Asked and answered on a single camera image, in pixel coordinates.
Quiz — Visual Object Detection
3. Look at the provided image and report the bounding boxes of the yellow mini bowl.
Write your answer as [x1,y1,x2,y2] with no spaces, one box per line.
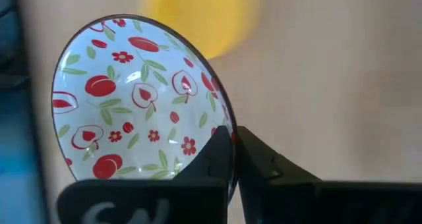
[140,0,261,60]

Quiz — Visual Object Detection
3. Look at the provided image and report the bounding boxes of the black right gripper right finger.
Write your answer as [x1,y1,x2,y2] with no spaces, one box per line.
[237,125,422,224]

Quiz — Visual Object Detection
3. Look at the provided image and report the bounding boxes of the green mini bowl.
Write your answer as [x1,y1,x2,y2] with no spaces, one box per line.
[51,14,239,205]

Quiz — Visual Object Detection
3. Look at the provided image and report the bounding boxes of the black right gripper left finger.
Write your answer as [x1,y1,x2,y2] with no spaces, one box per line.
[56,125,235,224]

